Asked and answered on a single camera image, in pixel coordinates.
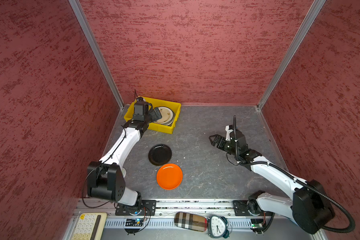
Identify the right circuit board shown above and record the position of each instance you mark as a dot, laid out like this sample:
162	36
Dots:
258	223

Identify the cream yellow plate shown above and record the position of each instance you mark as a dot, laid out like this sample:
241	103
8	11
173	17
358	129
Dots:
167	115

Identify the black plate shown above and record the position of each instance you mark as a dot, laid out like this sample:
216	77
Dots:
160	154

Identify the left circuit board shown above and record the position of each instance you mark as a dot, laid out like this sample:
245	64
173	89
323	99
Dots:
134	223

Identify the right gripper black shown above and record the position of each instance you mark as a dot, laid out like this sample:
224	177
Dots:
222	139

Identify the teal alarm clock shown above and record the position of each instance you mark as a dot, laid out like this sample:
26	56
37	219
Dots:
218	227

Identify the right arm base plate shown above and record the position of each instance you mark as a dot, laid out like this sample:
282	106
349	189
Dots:
241	209

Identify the yellow plastic bin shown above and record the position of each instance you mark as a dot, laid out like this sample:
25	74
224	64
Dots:
162	127

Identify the cream calculator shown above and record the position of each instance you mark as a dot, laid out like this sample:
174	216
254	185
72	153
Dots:
89	226

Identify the circuit board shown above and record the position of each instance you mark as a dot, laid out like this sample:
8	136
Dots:
258	223
134	223

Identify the white flower motif plate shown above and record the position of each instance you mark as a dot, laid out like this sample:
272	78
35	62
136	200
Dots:
168	123

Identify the aluminium corner post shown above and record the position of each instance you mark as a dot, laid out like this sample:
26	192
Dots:
305	26
85	26

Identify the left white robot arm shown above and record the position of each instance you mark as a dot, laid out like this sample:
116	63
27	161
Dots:
105	178

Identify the aluminium corner post left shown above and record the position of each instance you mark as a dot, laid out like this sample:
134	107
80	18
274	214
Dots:
85	26

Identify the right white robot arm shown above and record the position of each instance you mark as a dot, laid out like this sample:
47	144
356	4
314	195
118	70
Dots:
304	203

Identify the plaid glasses case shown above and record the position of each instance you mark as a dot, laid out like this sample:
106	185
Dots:
191	222

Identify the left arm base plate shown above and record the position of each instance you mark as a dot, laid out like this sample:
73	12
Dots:
147	208

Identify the orange plate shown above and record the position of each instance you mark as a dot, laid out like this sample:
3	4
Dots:
169	176

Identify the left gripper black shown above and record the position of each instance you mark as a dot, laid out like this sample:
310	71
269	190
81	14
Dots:
157	113

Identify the aluminium corner post right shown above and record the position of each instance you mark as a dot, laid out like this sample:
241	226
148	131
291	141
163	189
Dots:
305	26

